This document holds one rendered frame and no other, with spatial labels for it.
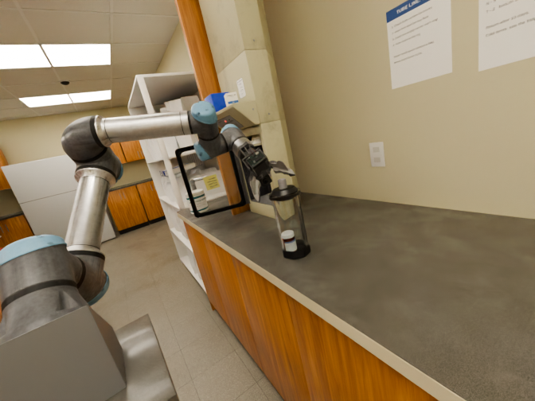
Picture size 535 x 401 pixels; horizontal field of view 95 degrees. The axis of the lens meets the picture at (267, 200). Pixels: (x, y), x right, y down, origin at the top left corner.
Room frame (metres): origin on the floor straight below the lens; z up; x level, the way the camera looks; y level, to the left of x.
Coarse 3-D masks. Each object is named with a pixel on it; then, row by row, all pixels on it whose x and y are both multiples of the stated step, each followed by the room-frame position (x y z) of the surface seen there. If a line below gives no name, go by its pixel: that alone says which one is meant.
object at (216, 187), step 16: (192, 160) 1.37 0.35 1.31; (208, 160) 1.38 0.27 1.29; (224, 160) 1.39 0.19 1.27; (192, 176) 1.36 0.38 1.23; (208, 176) 1.38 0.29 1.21; (224, 176) 1.39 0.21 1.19; (192, 192) 1.36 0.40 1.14; (208, 192) 1.37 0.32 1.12; (224, 192) 1.39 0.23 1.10; (208, 208) 1.37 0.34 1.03
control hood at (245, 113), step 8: (232, 104) 1.09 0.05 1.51; (240, 104) 1.10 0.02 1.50; (248, 104) 1.12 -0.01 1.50; (216, 112) 1.25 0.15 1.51; (224, 112) 1.18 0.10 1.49; (232, 112) 1.14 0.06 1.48; (240, 112) 1.10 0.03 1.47; (248, 112) 1.12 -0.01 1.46; (256, 112) 1.14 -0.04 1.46; (240, 120) 1.17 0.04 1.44; (248, 120) 1.13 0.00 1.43; (256, 120) 1.13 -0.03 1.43; (240, 128) 1.25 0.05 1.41
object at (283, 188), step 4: (280, 180) 0.78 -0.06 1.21; (284, 180) 0.78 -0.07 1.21; (280, 184) 0.78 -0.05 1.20; (284, 184) 0.78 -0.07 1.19; (276, 188) 0.81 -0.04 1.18; (280, 188) 0.78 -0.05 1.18; (284, 188) 0.78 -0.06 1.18; (288, 188) 0.77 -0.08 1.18; (292, 188) 0.77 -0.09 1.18; (296, 188) 0.78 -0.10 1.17; (272, 192) 0.78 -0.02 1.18; (276, 192) 0.76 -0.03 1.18; (280, 192) 0.76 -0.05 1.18; (284, 192) 0.75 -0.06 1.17; (288, 192) 0.75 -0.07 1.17; (292, 192) 0.75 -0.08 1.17; (276, 196) 0.76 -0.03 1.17
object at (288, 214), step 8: (296, 192) 0.75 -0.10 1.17; (272, 200) 0.76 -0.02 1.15; (280, 200) 0.74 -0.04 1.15; (288, 200) 0.75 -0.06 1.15; (296, 200) 0.76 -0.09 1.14; (280, 208) 0.75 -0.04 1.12; (288, 208) 0.75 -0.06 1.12; (296, 208) 0.75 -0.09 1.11; (280, 216) 0.76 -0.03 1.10; (288, 216) 0.75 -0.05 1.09; (296, 216) 0.75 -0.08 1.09; (280, 224) 0.76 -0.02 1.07; (288, 224) 0.75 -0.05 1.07; (296, 224) 0.75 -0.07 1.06; (280, 232) 0.77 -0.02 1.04; (288, 232) 0.75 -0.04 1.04; (296, 232) 0.75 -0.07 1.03; (304, 232) 0.77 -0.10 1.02; (288, 240) 0.75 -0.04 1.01; (296, 240) 0.75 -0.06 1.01; (304, 240) 0.76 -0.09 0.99; (288, 248) 0.75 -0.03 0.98; (296, 248) 0.75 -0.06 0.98
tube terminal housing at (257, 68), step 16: (240, 64) 1.19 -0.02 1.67; (256, 64) 1.16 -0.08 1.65; (272, 64) 1.30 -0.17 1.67; (224, 80) 1.36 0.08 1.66; (256, 80) 1.16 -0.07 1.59; (272, 80) 1.20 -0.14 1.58; (256, 96) 1.15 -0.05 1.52; (272, 96) 1.19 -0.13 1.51; (272, 112) 1.18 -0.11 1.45; (256, 128) 1.18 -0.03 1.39; (272, 128) 1.17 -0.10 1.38; (272, 144) 1.16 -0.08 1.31; (288, 144) 1.32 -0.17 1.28; (272, 160) 1.15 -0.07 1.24; (288, 160) 1.21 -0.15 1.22; (272, 176) 1.14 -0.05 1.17; (288, 176) 1.19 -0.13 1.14; (256, 208) 1.35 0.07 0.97; (272, 208) 1.19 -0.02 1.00
